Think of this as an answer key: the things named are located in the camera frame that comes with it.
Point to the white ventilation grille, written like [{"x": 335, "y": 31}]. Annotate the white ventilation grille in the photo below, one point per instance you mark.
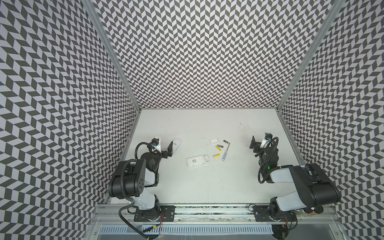
[{"x": 194, "y": 230}]

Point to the clear handle screwdriver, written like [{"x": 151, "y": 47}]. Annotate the clear handle screwdriver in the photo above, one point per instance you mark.
[{"x": 226, "y": 152}]

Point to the white battery cover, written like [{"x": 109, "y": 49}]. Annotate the white battery cover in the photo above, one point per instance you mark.
[{"x": 213, "y": 141}]

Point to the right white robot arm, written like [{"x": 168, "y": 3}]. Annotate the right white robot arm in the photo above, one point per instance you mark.
[{"x": 313, "y": 188}]

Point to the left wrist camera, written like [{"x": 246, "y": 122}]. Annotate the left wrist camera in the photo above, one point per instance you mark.
[{"x": 155, "y": 146}]

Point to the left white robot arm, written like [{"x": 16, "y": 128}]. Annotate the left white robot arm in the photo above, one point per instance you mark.
[{"x": 133, "y": 177}]

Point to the white remote with green buttons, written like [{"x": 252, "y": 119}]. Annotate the white remote with green buttons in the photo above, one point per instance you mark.
[{"x": 197, "y": 160}]

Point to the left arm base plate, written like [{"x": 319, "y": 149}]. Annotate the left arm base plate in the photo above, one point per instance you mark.
[{"x": 163, "y": 212}]

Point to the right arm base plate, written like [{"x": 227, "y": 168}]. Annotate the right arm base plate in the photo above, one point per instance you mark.
[{"x": 262, "y": 214}]

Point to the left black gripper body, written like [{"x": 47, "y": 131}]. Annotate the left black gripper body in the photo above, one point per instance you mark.
[{"x": 165, "y": 155}]

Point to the small white remote control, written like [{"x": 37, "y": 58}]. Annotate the small white remote control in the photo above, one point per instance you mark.
[{"x": 176, "y": 144}]

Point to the aluminium front rail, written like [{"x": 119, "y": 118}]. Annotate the aluminium front rail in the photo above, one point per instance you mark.
[{"x": 213, "y": 214}]

